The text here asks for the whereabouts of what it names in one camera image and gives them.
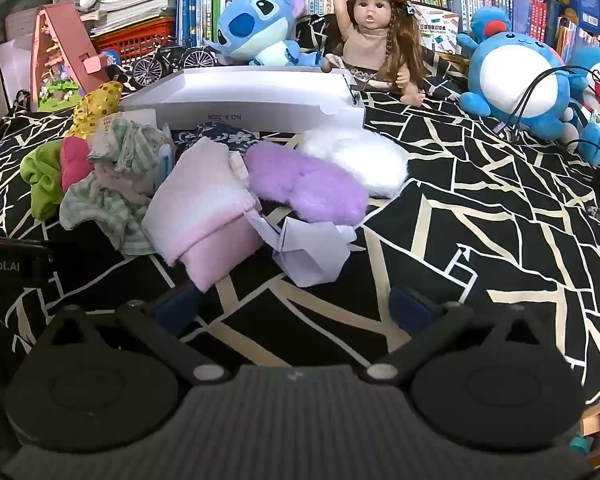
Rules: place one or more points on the blue alien plush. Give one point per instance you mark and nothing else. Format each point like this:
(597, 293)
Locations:
(250, 25)

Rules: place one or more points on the pink triangular dollhouse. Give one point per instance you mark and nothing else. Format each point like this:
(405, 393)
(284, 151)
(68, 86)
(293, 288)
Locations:
(75, 45)

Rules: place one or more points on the gold sequin bow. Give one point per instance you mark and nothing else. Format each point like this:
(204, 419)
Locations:
(92, 110)

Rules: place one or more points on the pink towel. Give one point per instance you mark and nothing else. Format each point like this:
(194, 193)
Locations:
(200, 210)

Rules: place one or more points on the purple fluffy cloth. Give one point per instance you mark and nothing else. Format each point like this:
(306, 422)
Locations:
(305, 185)

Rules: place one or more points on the light blue tissue packet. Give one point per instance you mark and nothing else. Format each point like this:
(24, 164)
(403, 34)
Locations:
(166, 162)

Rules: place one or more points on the white printed craft box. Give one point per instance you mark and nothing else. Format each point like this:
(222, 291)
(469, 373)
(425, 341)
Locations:
(440, 25)

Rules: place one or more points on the black model bicycle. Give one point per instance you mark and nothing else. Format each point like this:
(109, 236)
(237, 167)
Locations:
(145, 72)

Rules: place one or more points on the white cardboard box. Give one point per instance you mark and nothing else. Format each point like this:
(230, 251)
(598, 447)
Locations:
(260, 105)

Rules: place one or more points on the green scrunchie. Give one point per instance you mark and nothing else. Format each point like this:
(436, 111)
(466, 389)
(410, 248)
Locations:
(40, 180)

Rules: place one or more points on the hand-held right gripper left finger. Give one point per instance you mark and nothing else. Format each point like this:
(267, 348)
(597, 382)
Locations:
(175, 310)

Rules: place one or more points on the blue round tag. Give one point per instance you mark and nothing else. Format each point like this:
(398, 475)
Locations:
(111, 57)

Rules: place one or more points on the red plastic basket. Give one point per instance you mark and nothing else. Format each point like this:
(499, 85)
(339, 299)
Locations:
(130, 42)

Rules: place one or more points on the blue round plush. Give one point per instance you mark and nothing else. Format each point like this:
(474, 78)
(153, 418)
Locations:
(510, 85)

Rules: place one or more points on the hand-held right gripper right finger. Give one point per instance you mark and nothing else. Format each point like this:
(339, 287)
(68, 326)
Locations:
(410, 310)

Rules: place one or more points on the blue floral pouch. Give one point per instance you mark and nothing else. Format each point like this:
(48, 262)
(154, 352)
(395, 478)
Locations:
(230, 137)

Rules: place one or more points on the black patterned blanket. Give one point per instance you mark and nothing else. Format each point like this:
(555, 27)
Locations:
(480, 220)

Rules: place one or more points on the white fluffy cloth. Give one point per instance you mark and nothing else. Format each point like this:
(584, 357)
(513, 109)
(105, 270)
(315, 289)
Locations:
(360, 160)

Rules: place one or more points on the black binder clip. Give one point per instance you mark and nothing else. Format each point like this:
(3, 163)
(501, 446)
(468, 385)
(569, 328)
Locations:
(352, 94)

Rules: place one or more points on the pink scrunchie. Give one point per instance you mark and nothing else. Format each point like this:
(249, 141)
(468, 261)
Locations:
(76, 162)

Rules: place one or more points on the brown-haired doll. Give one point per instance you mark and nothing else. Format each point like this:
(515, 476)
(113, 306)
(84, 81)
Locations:
(375, 40)

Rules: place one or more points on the white paper sheets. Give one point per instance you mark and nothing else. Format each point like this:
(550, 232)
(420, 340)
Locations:
(15, 70)

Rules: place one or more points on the green striped cloth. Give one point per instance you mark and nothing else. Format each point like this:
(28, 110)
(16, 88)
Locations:
(105, 210)

